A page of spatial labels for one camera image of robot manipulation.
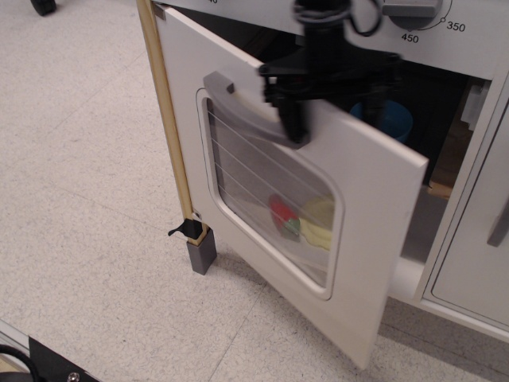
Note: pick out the grey oven door handle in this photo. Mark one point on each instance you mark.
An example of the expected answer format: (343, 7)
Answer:
(232, 112)

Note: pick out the white oven door with window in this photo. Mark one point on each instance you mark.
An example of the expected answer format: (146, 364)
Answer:
(373, 179)

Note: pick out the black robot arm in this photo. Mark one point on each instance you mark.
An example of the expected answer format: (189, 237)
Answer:
(322, 12)

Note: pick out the yellow scalloped plate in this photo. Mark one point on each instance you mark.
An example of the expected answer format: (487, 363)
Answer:
(317, 216)

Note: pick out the light wooden corner post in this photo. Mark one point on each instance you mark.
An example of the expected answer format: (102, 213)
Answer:
(147, 15)

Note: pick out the grey right door handle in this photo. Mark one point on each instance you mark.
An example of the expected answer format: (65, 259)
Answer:
(500, 228)

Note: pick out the aluminium frame rail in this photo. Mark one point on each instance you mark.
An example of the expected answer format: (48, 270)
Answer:
(14, 338)

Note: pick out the black caster wheel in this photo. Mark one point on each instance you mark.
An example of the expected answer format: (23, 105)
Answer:
(44, 7)

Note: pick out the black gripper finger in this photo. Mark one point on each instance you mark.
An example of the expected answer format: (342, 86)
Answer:
(373, 109)
(294, 121)

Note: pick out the blue plastic bowl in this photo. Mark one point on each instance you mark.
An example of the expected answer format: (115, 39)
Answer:
(396, 120)

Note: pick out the grey temperature knob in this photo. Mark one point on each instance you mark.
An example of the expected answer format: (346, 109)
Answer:
(411, 14)

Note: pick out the grey cabinet leg cap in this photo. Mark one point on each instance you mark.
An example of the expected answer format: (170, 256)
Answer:
(202, 256)

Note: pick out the white toy kitchen cabinet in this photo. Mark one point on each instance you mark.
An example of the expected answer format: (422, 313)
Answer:
(451, 78)

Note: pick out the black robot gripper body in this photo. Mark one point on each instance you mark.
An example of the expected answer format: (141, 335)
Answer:
(329, 66)

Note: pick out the white right cabinet door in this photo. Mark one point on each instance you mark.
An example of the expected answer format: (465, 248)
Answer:
(472, 277)

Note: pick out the red toy chili pepper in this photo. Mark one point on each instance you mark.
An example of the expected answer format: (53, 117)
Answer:
(284, 218)

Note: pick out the black base plate with screw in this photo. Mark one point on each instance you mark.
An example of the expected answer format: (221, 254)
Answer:
(53, 367)

